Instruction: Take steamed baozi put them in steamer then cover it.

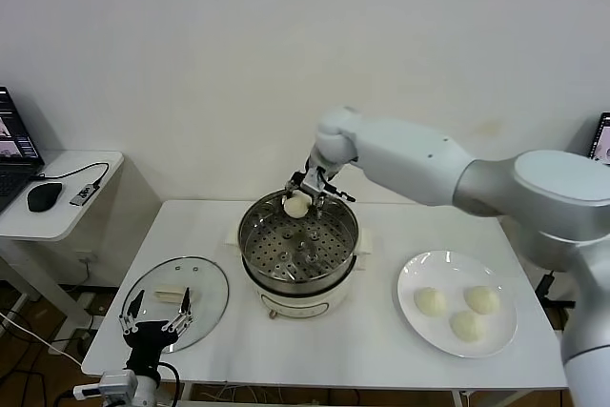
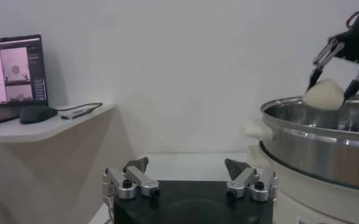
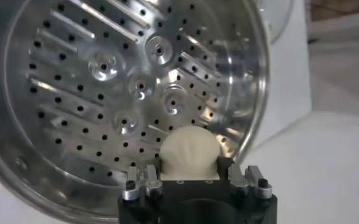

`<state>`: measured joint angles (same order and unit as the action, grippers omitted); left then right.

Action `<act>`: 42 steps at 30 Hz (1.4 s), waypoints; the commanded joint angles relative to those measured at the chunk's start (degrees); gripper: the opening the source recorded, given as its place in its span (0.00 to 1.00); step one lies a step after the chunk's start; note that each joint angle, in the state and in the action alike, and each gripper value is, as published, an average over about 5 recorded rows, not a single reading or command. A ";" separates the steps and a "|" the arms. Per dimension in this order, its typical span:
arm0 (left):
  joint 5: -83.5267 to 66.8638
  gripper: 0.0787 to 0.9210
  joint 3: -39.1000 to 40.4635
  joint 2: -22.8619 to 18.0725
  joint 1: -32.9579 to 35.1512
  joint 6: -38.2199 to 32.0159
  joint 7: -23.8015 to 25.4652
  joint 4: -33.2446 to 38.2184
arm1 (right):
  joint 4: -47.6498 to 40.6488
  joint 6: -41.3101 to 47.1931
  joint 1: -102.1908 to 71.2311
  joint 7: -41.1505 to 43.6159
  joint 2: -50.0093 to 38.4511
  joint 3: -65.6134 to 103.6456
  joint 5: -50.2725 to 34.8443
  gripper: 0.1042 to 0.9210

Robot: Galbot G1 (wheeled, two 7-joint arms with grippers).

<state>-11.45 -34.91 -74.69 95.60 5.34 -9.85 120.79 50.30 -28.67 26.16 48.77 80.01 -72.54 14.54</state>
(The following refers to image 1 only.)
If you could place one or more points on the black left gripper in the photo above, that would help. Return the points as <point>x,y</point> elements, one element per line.
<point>150,340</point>

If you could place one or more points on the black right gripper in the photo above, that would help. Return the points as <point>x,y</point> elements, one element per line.
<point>318,172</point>

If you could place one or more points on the white steamed baozi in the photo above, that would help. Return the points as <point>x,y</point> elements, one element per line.
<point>295,207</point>
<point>481,299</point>
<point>430,302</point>
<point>468,326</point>

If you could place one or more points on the round glass lid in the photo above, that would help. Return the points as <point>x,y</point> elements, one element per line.
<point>209,302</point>

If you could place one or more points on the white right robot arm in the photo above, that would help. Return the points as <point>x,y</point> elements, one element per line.
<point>405,154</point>

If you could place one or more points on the stainless steel steamer basket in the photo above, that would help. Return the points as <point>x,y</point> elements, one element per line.
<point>295,254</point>

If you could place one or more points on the cream electric cooker pot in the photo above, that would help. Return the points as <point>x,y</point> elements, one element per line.
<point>295,302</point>

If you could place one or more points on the white side table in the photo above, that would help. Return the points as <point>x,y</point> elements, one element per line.
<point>62,226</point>

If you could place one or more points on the small grey usb hub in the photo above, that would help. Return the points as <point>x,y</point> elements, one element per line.
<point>85,195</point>

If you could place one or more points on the white round plate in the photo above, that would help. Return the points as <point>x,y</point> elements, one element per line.
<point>443,273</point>

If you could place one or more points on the black computer mouse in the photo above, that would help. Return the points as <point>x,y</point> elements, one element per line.
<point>44,196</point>

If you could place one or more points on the open black laptop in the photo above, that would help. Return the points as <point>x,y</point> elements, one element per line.
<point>603,137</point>
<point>9,178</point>

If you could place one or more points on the black power adapter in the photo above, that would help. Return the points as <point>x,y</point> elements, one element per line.
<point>545,285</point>

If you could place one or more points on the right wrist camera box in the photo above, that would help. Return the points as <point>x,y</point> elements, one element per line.
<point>315,185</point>

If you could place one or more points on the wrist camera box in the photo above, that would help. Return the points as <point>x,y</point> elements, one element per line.
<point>315,185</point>
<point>119,382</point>

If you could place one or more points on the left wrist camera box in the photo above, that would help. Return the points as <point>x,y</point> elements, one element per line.
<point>119,382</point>

